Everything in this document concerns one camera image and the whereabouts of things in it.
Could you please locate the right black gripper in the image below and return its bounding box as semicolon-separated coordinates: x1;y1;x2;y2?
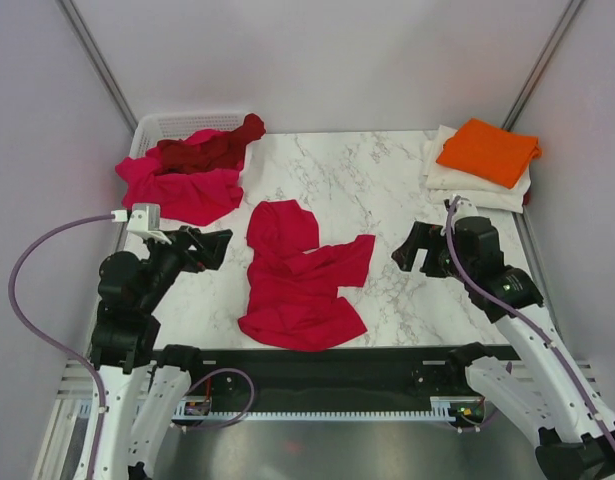
391;220;474;283

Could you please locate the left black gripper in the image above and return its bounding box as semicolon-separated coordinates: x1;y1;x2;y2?
139;222;232;310

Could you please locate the crimson red t shirt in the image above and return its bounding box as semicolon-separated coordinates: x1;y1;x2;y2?
238;200;375;352

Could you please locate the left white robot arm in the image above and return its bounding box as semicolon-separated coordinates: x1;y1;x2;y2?
75;226;233;479

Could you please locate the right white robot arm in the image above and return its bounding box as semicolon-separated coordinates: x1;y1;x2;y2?
391;216;615;479

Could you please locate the pink magenta t shirt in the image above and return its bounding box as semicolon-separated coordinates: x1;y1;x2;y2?
113;128;246;226

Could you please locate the folded white t shirt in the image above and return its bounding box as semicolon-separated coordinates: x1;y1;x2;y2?
420;125;531;213

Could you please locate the dark red t shirt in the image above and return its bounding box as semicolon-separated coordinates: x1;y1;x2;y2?
156;113;266;175

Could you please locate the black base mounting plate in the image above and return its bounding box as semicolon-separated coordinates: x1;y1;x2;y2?
146;344;523;414

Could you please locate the white plastic laundry basket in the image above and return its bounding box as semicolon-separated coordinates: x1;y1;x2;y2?
129;111;256;181

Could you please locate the folded orange t shirt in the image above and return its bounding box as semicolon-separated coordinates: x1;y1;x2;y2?
436;118;542;189

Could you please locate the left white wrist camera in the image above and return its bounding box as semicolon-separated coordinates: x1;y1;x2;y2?
126;203;171;244

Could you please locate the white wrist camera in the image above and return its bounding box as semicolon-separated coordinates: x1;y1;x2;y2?
448;195;479;218
126;203;171;244

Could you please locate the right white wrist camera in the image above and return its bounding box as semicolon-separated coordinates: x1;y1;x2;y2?
448;195;479;218

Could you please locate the white slotted cable duct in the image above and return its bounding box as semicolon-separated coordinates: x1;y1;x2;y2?
172;398;473;423

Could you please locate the aluminium frame extrusion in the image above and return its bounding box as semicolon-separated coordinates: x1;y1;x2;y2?
57;360;98;400

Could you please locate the left wall aluminium rail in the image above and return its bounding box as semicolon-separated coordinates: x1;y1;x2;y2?
56;0;138;132

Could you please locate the wall aluminium rail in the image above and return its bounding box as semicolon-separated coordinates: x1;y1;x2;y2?
56;0;138;132
501;0;587;132

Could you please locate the right wall aluminium rail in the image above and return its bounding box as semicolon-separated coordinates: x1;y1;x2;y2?
501;0;587;132

